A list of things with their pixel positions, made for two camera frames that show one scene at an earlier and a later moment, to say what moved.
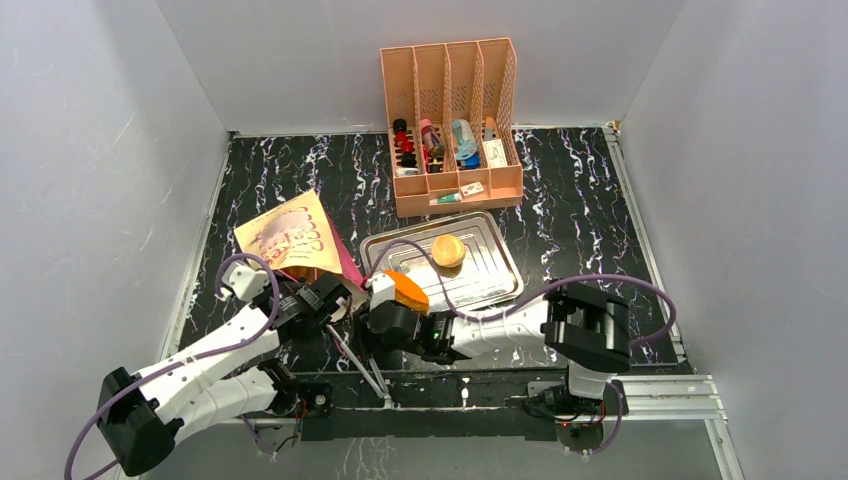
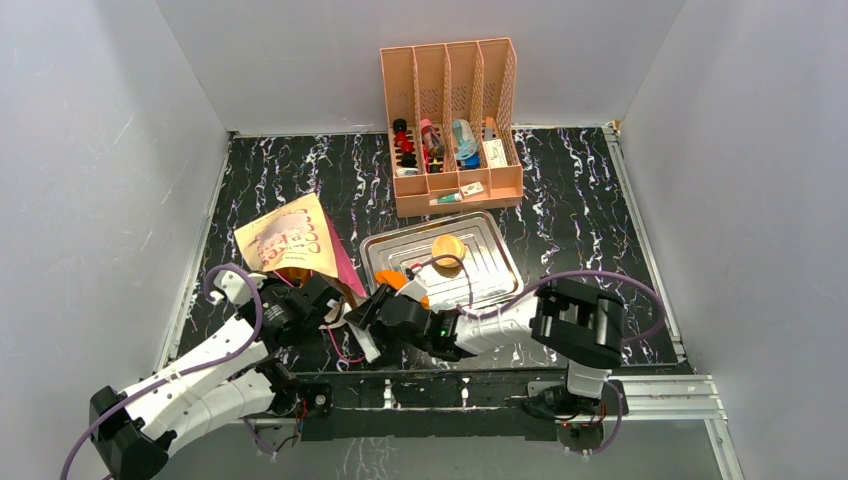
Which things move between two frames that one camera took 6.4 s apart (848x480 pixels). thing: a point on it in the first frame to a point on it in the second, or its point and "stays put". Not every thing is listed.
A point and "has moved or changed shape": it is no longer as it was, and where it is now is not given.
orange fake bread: [408, 292] stays put
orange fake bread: [448, 251] stays put
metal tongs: [382, 392] has moved or changed shape
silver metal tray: [488, 267] stays put
